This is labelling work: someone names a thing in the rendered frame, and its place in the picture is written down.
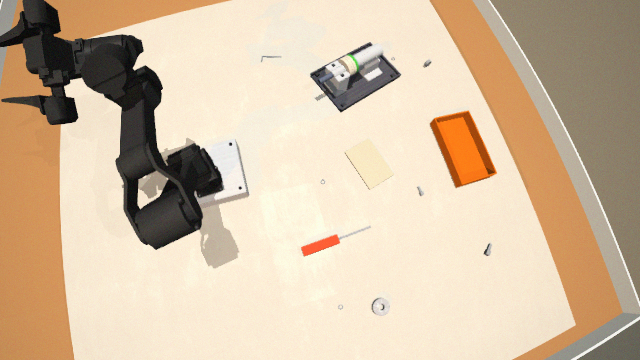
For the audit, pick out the red-handled screwdriver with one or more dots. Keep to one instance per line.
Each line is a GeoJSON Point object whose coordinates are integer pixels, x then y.
{"type": "Point", "coordinates": [326, 242]}

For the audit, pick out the orange rectangular tray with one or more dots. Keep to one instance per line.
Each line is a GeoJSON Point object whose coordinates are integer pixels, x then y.
{"type": "Point", "coordinates": [463, 148]}

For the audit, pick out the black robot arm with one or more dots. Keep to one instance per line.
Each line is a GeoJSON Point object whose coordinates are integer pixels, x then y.
{"type": "Point", "coordinates": [108, 70]}

